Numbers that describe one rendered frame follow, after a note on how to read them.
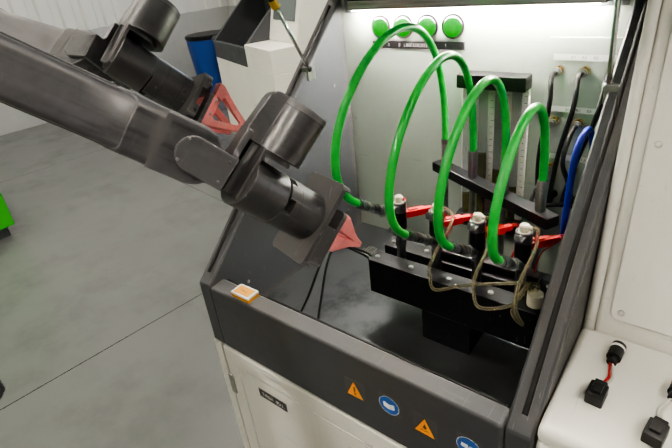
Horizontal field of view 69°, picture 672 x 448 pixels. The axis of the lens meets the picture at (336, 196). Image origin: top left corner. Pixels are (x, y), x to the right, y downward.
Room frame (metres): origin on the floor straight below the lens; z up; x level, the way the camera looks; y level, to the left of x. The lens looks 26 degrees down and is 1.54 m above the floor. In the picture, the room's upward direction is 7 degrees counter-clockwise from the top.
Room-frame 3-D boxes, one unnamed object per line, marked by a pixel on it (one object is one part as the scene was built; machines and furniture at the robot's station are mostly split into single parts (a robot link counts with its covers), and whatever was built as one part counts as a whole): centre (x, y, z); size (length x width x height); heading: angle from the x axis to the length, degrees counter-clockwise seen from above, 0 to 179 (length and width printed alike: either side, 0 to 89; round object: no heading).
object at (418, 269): (0.76, -0.21, 0.91); 0.34 x 0.10 x 0.15; 49
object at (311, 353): (0.66, 0.03, 0.87); 0.62 x 0.04 x 0.16; 49
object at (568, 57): (0.88, -0.47, 1.20); 0.13 x 0.03 x 0.31; 49
